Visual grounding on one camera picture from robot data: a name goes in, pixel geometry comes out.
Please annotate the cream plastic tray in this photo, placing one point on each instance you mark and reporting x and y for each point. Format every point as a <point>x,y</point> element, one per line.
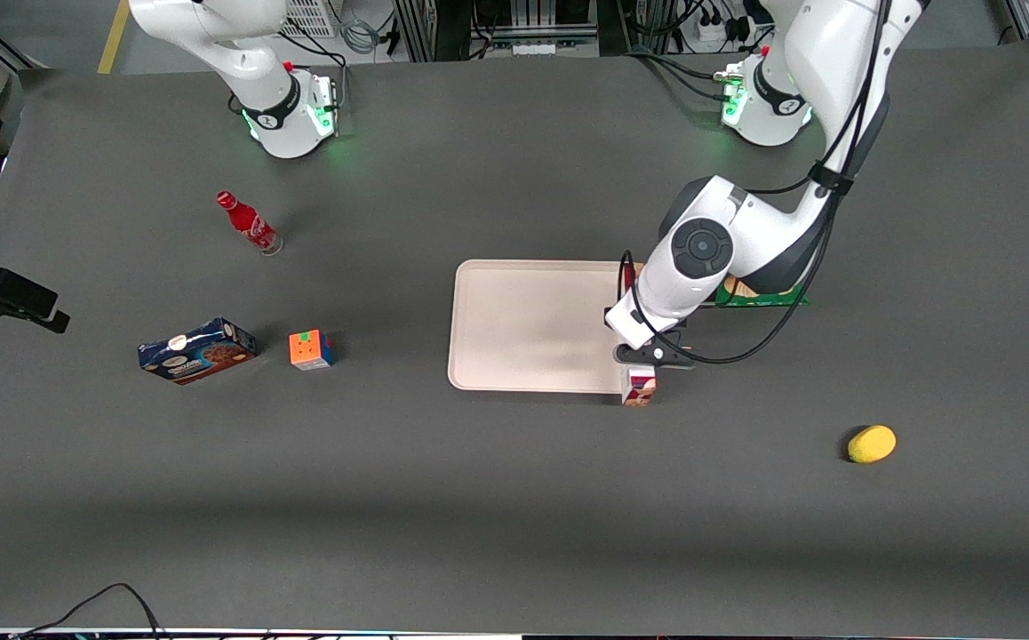
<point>532,329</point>

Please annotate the red cookie box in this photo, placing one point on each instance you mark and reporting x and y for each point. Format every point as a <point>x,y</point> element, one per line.
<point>638,387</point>

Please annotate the white power strip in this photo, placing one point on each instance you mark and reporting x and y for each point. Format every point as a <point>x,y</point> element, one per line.
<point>721,31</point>

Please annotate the yellow lemon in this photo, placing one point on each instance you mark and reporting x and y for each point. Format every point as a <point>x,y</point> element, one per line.
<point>872,444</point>

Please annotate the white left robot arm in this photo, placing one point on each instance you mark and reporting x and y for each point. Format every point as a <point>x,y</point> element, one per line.
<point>745,240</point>

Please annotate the green snack box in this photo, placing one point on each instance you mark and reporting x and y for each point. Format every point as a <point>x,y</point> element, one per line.
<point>759,299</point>

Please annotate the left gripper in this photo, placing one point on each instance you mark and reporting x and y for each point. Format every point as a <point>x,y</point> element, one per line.
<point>608,310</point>

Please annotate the red soda bottle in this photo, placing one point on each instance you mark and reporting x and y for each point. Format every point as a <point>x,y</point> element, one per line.
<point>250,224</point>

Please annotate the blue chocolate cookie box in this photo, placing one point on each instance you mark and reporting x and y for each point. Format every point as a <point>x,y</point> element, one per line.
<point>199,353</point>

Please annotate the orange-faced puzzle cube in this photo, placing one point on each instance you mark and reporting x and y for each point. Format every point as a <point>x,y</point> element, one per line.
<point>306,349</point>

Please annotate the black camera on mount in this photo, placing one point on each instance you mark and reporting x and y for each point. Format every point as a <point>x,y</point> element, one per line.
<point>12,298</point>

